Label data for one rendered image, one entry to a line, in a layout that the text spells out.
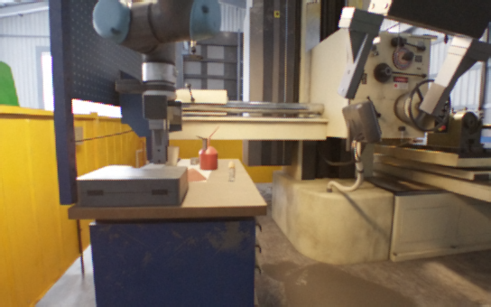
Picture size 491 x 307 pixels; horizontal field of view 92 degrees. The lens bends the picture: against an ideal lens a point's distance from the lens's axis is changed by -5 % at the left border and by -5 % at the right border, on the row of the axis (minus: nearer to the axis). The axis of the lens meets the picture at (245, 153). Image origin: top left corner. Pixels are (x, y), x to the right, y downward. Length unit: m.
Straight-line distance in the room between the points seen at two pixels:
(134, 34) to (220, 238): 0.55
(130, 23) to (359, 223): 2.15
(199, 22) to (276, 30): 2.23
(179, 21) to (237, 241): 0.57
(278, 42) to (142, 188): 2.18
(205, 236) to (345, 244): 1.73
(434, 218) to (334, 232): 0.97
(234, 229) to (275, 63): 2.04
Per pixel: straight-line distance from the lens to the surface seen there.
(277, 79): 2.55
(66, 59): 0.78
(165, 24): 0.49
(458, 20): 0.40
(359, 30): 0.34
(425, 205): 2.71
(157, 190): 0.68
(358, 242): 2.40
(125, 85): 0.61
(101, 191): 0.72
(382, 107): 2.23
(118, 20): 0.51
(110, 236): 0.81
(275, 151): 2.52
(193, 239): 0.76
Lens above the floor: 1.16
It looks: 6 degrees down
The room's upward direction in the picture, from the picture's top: 1 degrees clockwise
